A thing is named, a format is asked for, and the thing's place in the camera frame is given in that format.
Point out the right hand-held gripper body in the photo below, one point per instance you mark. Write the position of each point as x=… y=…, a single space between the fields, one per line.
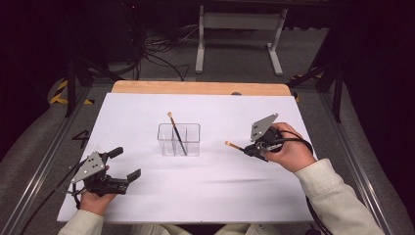
x=262 y=126

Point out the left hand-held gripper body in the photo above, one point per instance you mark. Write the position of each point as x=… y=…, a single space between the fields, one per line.
x=89 y=167

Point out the black makeup brush tan bristles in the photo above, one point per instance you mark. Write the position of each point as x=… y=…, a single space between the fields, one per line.
x=233 y=145
x=176 y=130

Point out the clear plastic organizer box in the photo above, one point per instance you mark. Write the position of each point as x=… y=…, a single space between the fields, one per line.
x=192 y=140

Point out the person's right hand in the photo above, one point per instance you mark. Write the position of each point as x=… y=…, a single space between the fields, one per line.
x=292 y=151

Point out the person's left hand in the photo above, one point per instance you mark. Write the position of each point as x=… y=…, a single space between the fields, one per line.
x=95 y=201

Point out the white table cover sheet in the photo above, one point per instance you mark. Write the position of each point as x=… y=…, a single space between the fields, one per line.
x=212 y=189

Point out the person's left leg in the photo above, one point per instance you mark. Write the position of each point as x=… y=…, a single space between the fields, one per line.
x=156 y=230

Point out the person's leg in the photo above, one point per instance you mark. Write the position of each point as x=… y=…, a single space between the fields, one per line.
x=248 y=230
x=156 y=230

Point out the person's right leg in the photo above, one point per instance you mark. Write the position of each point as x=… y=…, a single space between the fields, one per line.
x=248 y=230

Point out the yellow black hazard tape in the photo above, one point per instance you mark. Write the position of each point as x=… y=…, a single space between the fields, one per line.
x=60 y=98

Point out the black tripod stand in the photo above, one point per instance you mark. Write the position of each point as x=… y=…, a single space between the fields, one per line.
x=337 y=94
x=70 y=88

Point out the white metal stand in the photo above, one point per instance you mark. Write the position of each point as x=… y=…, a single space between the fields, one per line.
x=241 y=21

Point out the aluminium floor rail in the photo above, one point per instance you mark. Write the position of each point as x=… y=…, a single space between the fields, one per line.
x=39 y=173
x=352 y=156

